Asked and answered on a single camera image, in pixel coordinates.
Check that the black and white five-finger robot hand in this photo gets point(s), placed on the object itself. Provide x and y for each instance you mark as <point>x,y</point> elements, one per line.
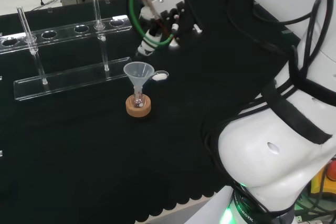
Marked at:
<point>168,2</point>

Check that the clear plastic funnel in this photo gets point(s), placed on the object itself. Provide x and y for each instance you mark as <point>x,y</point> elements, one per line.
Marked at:
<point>137,71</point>

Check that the clear acrylic funnel stand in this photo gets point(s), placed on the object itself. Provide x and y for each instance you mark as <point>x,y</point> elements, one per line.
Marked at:
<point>71,79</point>

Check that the small round-bottom glass flask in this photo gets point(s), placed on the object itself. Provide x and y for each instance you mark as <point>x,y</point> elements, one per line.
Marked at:
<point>138,101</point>

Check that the black bench cloth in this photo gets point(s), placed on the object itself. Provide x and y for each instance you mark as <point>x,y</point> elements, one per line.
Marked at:
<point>105,155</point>

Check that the yellow stop button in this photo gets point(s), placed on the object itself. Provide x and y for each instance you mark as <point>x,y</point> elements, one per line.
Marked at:
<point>326,179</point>

